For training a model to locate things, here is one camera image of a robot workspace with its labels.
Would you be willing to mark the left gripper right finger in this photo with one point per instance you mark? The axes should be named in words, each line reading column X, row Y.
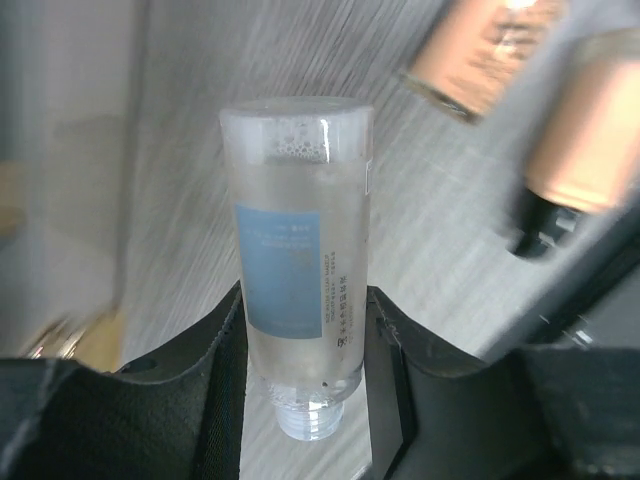
column 540, row 412

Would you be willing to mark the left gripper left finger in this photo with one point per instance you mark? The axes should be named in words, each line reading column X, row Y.
column 173, row 413

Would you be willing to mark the clear makeup remover bottle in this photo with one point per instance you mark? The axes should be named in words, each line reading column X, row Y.
column 299, row 170

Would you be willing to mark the beige foundation bottle black cap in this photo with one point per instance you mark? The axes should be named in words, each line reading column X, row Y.
column 588, row 152

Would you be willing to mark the teal makeup drawer organizer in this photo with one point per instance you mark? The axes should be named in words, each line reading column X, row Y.
column 77, row 318

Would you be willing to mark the beige foundation bottle grey cap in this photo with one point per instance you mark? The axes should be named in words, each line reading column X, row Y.
column 477, row 49

